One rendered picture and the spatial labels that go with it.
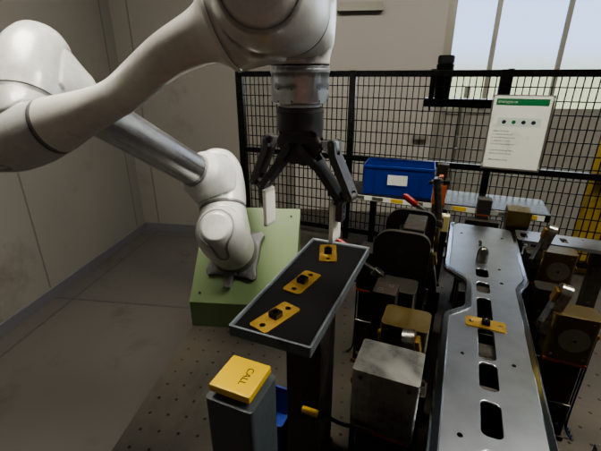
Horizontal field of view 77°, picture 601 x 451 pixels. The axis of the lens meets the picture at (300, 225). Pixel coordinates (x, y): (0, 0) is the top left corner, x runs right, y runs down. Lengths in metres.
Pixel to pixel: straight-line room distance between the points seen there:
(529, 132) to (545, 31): 1.97
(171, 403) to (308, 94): 0.90
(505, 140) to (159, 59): 1.56
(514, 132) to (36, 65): 1.64
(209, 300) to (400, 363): 0.86
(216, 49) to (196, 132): 3.35
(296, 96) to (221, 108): 3.12
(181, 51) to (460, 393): 0.69
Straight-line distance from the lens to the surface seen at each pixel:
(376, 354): 0.65
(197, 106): 3.76
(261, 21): 0.38
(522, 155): 1.87
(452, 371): 0.82
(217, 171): 1.19
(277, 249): 1.35
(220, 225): 1.12
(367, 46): 3.43
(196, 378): 1.23
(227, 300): 1.34
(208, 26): 0.45
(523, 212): 1.61
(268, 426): 0.59
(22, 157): 0.82
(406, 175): 1.70
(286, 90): 0.58
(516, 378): 0.86
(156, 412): 1.17
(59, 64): 0.93
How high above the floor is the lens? 1.52
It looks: 22 degrees down
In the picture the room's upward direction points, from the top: straight up
